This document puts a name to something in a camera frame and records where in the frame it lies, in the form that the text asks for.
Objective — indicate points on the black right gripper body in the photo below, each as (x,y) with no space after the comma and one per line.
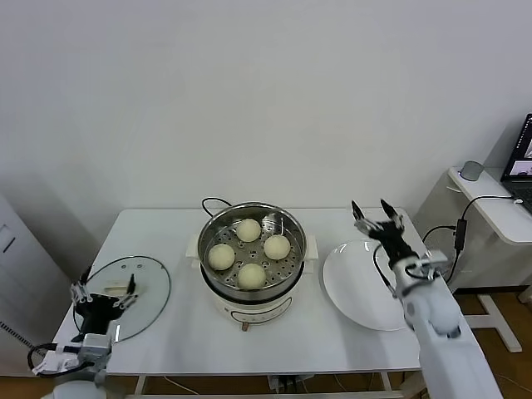
(390,239)

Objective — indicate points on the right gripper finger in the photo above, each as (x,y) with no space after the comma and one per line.
(392,216)
(361,220)

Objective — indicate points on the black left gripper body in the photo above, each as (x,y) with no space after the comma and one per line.
(97,309)

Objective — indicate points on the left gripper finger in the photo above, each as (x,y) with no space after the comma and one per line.
(129,293)
(79,291)

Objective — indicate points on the white steamed baozi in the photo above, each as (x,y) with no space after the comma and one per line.
(251,275)
(277,246)
(221,257)
(248,230)

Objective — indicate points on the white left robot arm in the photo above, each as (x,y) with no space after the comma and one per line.
(75,390)

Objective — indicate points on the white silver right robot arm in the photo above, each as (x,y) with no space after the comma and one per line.
(436,324)

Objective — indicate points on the perforated steel steamer basket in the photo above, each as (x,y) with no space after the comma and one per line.
(291,266)

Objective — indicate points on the glass pot lid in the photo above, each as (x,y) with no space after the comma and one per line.
(145,299)

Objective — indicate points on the white round plate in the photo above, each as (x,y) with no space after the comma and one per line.
(353,282)

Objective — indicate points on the white cabinet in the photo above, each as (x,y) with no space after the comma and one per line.
(25,270)

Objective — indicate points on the black usb hub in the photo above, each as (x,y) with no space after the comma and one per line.
(460,234)

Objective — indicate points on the white side desk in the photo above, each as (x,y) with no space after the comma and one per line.
(490,216)

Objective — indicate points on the white electric cooking pot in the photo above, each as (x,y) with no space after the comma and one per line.
(257,309)

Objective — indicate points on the black laptop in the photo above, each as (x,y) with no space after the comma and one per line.
(519,154)

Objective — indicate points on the white power strip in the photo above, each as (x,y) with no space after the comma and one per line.
(291,380)

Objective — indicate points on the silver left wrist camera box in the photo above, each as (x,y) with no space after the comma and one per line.
(95,345)

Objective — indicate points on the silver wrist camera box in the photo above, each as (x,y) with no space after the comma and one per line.
(432,262)
(95,345)

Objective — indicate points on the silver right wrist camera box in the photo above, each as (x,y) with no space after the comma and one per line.
(432,262)

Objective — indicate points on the white table frame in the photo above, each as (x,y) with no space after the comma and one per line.
(141,384)

